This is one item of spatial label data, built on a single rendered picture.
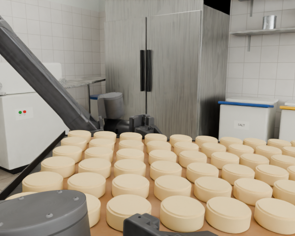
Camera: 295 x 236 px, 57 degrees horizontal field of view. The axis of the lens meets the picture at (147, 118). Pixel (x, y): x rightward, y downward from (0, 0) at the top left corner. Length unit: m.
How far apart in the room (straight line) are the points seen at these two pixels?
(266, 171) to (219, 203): 0.16
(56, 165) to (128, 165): 0.11
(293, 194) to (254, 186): 0.05
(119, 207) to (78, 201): 0.15
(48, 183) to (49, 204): 0.21
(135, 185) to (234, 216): 0.13
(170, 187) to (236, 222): 0.09
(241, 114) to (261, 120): 0.21
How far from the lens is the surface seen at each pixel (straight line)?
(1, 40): 0.73
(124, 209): 0.31
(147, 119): 0.70
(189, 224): 0.31
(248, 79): 3.79
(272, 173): 0.48
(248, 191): 0.40
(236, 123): 3.19
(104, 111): 0.73
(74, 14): 4.88
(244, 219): 0.33
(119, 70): 3.65
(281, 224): 0.35
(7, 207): 0.18
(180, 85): 3.13
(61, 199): 0.17
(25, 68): 0.72
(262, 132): 3.15
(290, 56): 3.69
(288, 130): 3.08
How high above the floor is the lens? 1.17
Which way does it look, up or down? 11 degrees down
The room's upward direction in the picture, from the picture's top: straight up
